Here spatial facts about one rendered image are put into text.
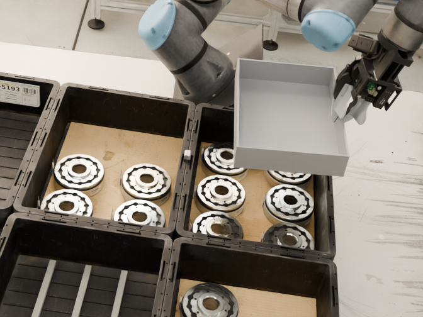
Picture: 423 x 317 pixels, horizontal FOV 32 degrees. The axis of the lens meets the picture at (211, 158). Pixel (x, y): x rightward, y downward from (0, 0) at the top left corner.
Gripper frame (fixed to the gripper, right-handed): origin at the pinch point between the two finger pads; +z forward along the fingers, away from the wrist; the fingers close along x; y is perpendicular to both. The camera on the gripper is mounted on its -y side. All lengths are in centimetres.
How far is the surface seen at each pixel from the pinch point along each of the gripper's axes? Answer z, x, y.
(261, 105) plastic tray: 7.3, -12.5, -5.5
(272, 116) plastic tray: 6.7, -10.8, -2.1
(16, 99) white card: 39, -57, -23
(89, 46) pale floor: 122, -29, -173
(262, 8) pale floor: 100, 51, -220
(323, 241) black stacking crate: 18.7, 4.4, 15.3
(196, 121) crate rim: 22.1, -20.2, -13.6
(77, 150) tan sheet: 39, -42, -12
